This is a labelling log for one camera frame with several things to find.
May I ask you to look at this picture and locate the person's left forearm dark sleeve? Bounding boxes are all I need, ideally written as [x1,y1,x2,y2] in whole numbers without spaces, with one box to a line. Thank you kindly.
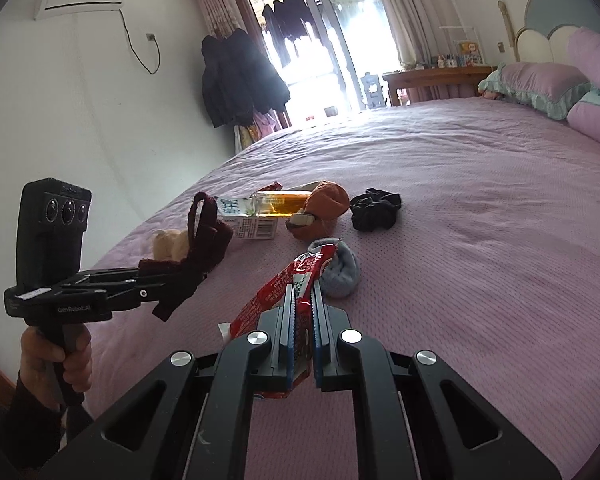
[0,372,65,480]

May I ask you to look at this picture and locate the row of small desk items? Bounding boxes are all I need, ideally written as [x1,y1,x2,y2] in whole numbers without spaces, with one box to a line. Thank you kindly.
[404,54,461,70]

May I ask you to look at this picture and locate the white green drink carton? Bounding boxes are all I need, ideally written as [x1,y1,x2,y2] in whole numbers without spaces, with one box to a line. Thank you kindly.
[215,195,279,241]

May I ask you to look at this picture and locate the black hanging coats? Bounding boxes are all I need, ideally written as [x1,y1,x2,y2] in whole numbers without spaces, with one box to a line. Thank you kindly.
[201,27,292,129]

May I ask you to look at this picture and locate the person's left hand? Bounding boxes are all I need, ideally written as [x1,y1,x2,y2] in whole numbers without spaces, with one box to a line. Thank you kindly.
[20,327,93,409]

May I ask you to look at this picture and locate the wooden bedpost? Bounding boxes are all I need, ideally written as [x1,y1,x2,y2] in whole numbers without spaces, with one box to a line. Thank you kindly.
[498,1,512,52]

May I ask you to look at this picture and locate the plain purple pillow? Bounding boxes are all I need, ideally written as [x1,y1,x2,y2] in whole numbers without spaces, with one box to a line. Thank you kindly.
[566,27,600,97]

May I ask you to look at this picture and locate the yellow box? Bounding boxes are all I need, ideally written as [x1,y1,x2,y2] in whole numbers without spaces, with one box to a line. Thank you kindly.
[459,41,484,67]

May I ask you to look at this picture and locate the amber lotion bottle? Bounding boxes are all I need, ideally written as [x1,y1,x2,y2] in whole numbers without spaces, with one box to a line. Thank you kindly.
[252,189,316,221]

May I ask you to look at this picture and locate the wooden desk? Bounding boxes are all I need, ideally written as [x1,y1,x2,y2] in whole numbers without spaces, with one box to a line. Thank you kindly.
[382,66,496,107]

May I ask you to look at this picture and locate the black power cord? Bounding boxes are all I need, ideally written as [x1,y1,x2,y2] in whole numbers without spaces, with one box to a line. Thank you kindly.
[119,7,162,75]

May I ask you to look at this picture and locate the grey sock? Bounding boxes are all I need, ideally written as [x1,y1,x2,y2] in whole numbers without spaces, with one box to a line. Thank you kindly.
[307,237,361,300]

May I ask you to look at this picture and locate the sliding glass door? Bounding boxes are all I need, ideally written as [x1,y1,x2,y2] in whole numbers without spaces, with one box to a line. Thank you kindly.
[231,0,407,129]

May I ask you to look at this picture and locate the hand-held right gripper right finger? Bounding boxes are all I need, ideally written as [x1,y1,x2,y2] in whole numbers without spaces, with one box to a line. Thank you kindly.
[311,281,564,480]

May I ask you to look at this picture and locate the colourful hanging cloth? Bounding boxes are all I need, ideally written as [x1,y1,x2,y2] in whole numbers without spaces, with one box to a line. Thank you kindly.
[234,110,282,154]

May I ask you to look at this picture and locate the black scrunchie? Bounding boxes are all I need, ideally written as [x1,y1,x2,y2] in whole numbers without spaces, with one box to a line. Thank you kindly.
[350,187,403,234]

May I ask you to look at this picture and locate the dark clothes on line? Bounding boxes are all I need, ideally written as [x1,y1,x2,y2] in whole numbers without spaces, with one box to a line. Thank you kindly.
[261,0,314,69]

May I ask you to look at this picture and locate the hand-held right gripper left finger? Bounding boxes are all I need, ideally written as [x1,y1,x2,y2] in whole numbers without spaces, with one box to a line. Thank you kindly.
[29,290,298,480]

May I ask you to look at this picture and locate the beige plush item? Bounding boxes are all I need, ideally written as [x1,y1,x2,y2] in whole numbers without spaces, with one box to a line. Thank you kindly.
[152,229,192,263]

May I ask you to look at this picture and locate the blue chair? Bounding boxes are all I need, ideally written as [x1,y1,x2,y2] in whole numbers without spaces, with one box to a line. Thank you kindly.
[360,74,387,110]

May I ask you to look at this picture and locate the blue white padded headboard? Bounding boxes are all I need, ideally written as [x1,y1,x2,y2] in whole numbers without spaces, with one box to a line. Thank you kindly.
[510,0,600,67]

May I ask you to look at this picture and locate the dark red knit cloth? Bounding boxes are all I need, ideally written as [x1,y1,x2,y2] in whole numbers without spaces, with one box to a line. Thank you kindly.
[139,191,235,322]

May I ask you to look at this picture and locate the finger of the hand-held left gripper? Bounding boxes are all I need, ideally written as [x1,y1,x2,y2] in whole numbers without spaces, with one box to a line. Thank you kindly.
[62,267,144,289]
[62,281,167,307]

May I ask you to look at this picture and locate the red snack wrapper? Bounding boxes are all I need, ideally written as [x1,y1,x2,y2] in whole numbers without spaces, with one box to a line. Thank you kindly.
[228,242,339,401]

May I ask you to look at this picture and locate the purple pillow with teal ruffle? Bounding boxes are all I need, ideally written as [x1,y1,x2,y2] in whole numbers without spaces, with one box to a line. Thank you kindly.
[566,89,600,156]
[477,62,594,121]

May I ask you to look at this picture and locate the brown sock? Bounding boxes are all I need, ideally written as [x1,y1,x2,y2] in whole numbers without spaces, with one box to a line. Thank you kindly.
[286,180,352,244]

